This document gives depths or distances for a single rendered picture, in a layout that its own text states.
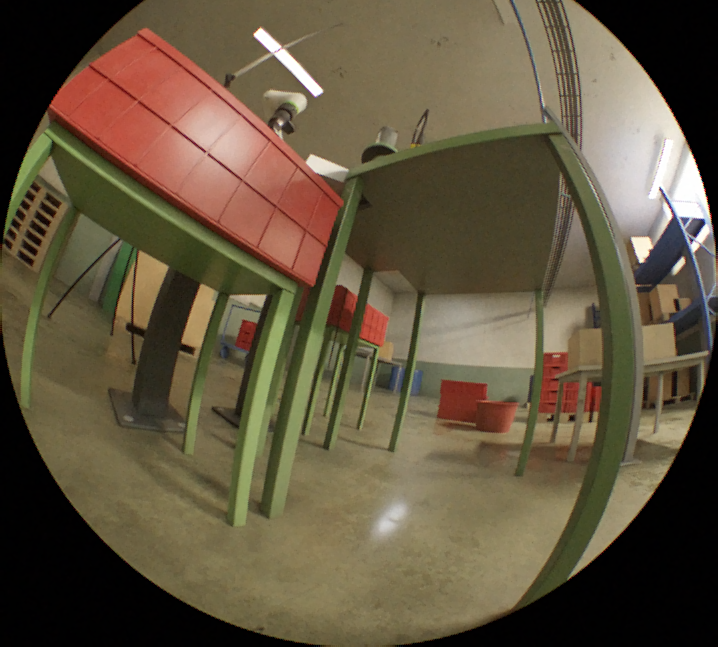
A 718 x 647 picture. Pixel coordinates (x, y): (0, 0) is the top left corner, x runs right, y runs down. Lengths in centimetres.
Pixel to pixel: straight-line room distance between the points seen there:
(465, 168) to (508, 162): 12
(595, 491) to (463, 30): 394
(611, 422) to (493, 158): 58
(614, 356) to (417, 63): 384
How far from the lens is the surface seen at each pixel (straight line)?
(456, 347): 915
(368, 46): 393
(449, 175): 68
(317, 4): 404
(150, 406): 97
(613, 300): 39
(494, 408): 244
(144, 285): 288
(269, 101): 127
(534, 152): 66
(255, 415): 45
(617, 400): 37
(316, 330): 50
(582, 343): 164
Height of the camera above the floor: 40
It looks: 20 degrees up
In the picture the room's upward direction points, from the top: 13 degrees clockwise
